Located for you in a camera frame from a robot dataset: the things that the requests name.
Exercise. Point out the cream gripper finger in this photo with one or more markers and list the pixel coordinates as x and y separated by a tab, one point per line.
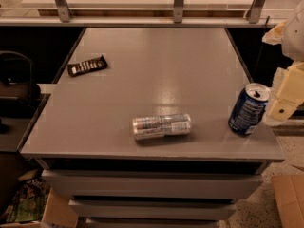
287	93
275	35

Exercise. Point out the silver redbull can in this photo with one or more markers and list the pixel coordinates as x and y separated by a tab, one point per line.
161	126

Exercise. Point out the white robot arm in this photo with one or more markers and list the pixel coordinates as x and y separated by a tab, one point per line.
293	39

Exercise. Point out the blue pepsi can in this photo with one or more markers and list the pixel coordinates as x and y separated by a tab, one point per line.
249	108

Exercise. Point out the black rxbar chocolate bar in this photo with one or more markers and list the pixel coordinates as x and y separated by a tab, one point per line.
87	66

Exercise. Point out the cardboard box right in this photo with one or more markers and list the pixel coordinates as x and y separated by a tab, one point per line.
289	197

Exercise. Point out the cardboard box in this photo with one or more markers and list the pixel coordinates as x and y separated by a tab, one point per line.
289	197
57	212

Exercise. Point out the grey drawer cabinet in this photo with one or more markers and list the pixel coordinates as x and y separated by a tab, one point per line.
84	139

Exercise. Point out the black chair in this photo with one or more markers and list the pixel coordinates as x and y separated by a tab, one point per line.
19	92

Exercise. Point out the cardboard box left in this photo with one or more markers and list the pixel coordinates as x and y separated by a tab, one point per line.
57	212

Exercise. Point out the colourful snack bag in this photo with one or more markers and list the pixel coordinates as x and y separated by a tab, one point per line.
29	202

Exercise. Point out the metal railing frame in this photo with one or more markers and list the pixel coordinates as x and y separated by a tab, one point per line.
146	13

